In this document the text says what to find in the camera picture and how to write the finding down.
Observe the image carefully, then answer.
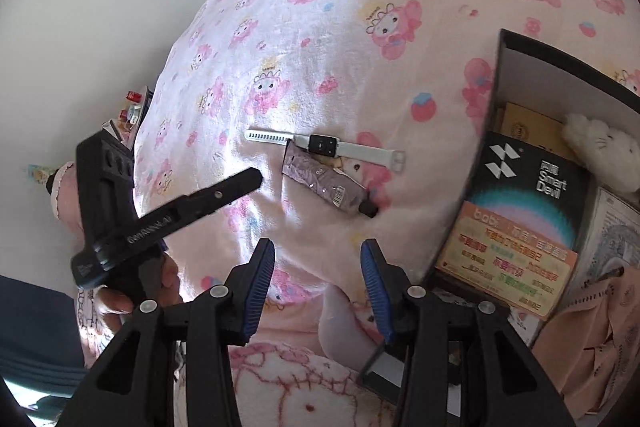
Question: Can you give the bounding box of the black Smart Devil package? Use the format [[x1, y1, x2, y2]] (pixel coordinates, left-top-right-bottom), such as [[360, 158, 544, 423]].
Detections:
[[436, 131, 592, 320]]

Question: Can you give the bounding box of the mauve hand cream tube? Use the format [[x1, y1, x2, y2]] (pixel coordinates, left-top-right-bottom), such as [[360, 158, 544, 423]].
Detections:
[[281, 141, 378, 219]]

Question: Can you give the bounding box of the white strap smartwatch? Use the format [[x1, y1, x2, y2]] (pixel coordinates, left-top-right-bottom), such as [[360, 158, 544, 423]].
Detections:
[[244, 129, 406, 173]]

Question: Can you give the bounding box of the white plush bunny toy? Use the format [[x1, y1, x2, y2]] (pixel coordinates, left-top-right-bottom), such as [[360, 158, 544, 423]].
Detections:
[[562, 114, 640, 194]]

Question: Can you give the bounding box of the black cardboard storage box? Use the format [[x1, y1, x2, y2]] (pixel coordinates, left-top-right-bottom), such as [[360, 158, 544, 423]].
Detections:
[[429, 27, 640, 427]]

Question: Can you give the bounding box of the person's left hand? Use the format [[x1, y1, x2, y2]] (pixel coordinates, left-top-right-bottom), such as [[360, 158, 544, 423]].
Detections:
[[94, 254, 182, 334]]

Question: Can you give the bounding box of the pink white plush pillow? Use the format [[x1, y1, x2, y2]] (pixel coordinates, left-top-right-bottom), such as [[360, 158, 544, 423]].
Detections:
[[171, 281, 402, 427]]

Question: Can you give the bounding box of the shelf with small bottles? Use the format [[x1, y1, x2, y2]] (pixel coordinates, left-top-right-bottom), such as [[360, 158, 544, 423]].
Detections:
[[102, 87, 153, 150]]

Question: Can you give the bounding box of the white printed paper booklet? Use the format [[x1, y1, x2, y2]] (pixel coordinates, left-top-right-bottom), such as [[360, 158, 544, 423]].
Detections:
[[566, 187, 639, 297]]

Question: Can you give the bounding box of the brown cardboard small box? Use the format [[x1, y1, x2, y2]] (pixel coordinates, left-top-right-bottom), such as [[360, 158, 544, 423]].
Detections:
[[492, 103, 578, 162]]

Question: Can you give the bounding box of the pink cartoon print blanket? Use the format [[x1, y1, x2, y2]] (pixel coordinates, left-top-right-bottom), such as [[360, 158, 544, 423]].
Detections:
[[134, 0, 639, 355]]

